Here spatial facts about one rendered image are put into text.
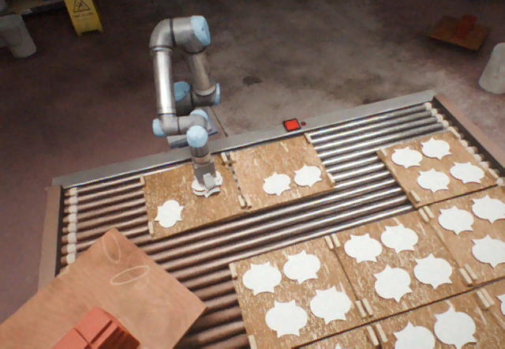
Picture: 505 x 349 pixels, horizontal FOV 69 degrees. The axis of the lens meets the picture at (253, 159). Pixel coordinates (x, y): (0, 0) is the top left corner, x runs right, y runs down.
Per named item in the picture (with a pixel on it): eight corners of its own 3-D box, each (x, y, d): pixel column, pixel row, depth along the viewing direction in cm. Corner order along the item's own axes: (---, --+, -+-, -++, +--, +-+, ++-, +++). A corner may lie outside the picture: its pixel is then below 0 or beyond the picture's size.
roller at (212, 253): (64, 293, 143) (58, 288, 139) (490, 172, 174) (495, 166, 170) (63, 305, 140) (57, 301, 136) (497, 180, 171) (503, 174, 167)
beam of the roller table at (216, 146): (57, 185, 180) (52, 178, 176) (428, 96, 214) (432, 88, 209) (56, 198, 175) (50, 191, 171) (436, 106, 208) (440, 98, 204)
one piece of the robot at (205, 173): (196, 172, 143) (202, 196, 156) (217, 164, 146) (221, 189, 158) (187, 151, 151) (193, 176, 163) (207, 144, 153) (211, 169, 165)
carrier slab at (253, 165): (229, 155, 180) (228, 153, 179) (306, 136, 187) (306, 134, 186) (248, 213, 158) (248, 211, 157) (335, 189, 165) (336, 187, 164)
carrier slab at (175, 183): (141, 178, 173) (140, 176, 172) (224, 155, 181) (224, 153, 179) (152, 242, 151) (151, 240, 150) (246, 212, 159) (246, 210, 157)
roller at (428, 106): (69, 193, 174) (64, 187, 171) (428, 106, 205) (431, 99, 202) (68, 201, 171) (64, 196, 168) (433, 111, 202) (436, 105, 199)
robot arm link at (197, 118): (179, 110, 151) (177, 128, 144) (206, 106, 151) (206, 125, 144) (183, 123, 157) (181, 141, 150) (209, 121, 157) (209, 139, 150)
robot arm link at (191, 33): (193, 94, 198) (170, 11, 150) (221, 91, 198) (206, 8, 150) (193, 112, 192) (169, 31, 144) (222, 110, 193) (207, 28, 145)
